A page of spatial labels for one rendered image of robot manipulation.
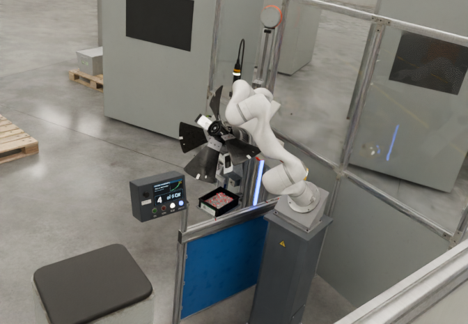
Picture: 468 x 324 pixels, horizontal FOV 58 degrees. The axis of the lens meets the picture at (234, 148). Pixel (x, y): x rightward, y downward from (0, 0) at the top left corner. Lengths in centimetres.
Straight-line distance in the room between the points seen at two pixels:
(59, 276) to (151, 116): 518
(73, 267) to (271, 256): 242
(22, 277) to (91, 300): 331
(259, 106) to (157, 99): 337
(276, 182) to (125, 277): 190
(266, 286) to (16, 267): 188
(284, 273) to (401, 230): 81
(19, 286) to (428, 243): 275
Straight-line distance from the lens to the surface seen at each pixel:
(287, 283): 266
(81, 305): 22
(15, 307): 333
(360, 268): 324
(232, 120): 201
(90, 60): 709
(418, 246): 289
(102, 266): 23
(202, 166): 278
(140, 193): 207
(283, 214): 249
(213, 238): 262
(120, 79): 552
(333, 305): 345
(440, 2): 489
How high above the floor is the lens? 236
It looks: 26 degrees down
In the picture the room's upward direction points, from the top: 8 degrees clockwise
